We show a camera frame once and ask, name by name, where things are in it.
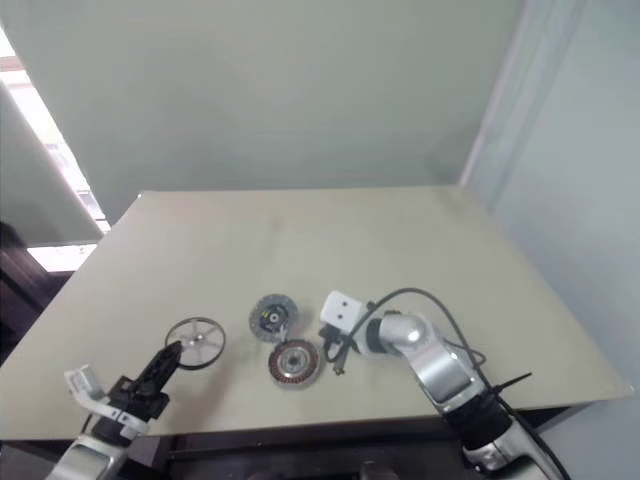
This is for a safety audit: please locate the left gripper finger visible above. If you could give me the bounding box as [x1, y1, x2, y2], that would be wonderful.
[154, 342, 182, 394]
[139, 342, 176, 391]

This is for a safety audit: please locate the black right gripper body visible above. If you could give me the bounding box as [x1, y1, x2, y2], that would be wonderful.
[317, 324, 354, 354]

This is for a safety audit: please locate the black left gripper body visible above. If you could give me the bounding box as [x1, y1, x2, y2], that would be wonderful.
[107, 374, 171, 424]

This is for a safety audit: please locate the black spoked rotor ring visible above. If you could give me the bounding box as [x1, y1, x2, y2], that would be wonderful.
[164, 316, 227, 372]

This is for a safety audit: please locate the motor stator with copper windings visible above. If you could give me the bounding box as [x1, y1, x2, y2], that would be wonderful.
[267, 338, 321, 390]

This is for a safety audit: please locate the silver motor end cap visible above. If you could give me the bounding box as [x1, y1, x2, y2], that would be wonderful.
[248, 293, 301, 342]

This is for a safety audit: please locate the dark wooden furniture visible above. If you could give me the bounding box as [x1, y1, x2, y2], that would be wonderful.
[0, 219, 76, 351]

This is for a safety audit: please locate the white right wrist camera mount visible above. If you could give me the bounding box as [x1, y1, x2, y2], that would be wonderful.
[319, 291, 375, 359]

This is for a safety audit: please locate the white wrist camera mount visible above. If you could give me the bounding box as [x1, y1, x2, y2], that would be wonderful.
[319, 291, 375, 359]
[63, 364, 134, 426]

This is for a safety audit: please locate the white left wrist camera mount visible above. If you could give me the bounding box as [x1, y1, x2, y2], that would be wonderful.
[63, 364, 134, 426]

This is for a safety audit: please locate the black cable tie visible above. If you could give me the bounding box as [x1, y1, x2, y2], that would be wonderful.
[492, 372, 534, 396]

